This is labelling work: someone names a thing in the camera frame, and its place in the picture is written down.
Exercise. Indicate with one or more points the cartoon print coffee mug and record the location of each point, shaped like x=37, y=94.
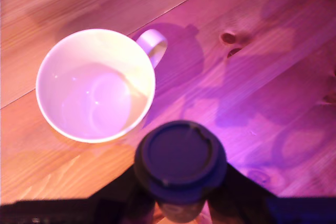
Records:
x=94, y=87

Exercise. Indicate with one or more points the dark purple coffee capsule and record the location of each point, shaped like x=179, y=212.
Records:
x=181, y=158

